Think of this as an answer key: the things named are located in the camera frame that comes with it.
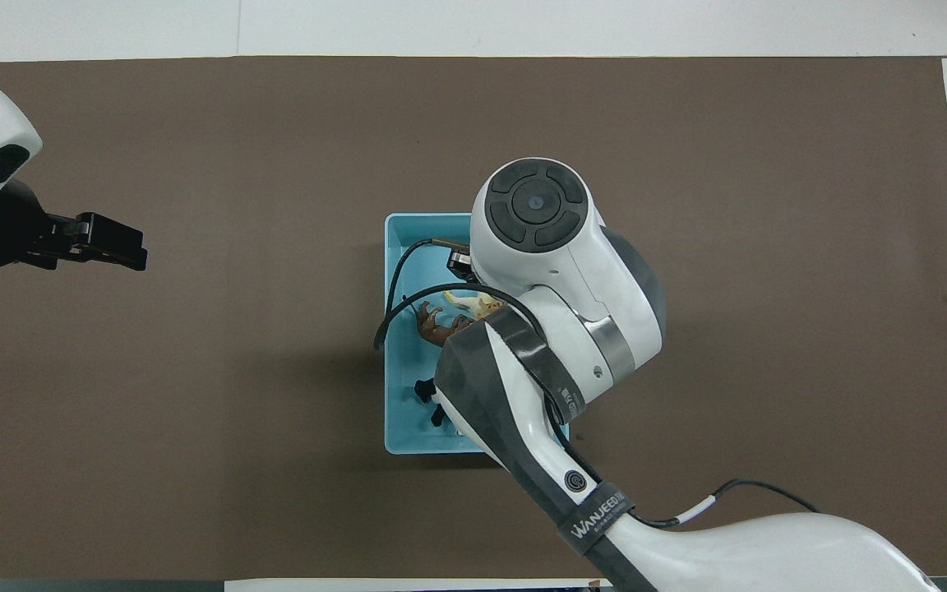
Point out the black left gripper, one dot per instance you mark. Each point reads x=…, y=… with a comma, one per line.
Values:
x=108, y=240

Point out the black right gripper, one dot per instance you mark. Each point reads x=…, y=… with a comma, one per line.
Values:
x=459, y=261

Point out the pale yellow horse toy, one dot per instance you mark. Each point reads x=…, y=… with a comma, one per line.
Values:
x=473, y=304

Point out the brown lion toy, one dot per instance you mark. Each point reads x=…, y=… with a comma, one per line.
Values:
x=434, y=327

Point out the black and white panda toy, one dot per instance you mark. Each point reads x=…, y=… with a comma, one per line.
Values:
x=427, y=393

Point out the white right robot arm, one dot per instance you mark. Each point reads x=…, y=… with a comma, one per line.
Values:
x=572, y=279

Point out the light blue storage box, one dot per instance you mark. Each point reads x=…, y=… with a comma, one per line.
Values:
x=408, y=395

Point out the brown table mat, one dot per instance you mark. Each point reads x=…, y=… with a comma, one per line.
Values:
x=276, y=123

